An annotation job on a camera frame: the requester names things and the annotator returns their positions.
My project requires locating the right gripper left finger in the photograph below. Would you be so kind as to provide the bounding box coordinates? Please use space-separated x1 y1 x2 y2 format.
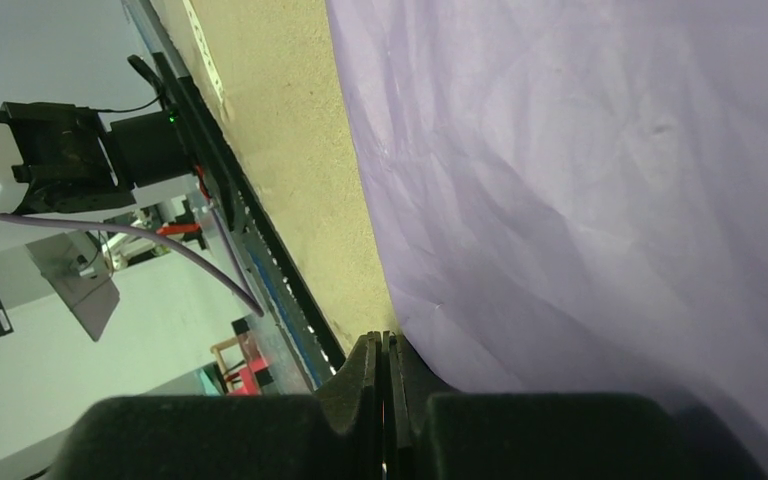
49 332 382 479

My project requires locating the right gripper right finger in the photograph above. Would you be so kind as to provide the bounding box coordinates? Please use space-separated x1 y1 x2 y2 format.
383 333 764 479

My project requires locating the pink purple wrapping paper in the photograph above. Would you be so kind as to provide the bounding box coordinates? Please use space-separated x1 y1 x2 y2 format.
326 1 768 478

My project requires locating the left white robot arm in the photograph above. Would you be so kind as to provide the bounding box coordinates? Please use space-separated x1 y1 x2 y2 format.
0 102 195 215

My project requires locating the clear plastic strip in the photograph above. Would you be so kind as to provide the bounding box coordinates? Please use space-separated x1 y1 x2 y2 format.
182 0 225 106

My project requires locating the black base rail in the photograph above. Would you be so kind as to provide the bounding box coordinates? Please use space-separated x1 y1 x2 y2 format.
128 53 345 390

